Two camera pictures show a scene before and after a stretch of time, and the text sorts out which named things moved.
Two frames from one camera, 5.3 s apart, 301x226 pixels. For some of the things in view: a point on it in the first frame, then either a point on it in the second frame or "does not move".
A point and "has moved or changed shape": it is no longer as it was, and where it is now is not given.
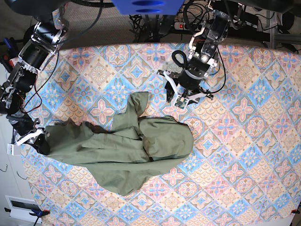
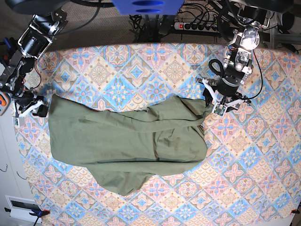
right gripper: x=189 y=79 to x=227 y=85
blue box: x=147 y=7 does not move
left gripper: x=22 y=123 to x=26 y=99
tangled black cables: x=150 y=28 does not move
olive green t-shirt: x=125 y=163 has moved or changed shape
